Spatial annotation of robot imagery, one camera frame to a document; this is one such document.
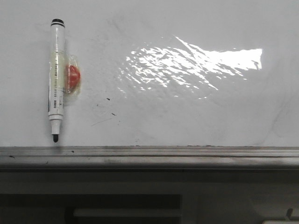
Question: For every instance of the red magnet taped to marker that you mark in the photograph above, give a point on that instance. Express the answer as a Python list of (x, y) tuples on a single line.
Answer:
[(72, 76)]

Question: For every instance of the white black whiteboard marker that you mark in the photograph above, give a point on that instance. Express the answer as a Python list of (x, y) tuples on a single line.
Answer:
[(56, 76)]

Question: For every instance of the white whiteboard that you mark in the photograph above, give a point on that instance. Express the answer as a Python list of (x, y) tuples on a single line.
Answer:
[(154, 72)]

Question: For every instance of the grey aluminium whiteboard frame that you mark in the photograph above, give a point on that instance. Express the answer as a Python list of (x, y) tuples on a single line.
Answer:
[(149, 157)]

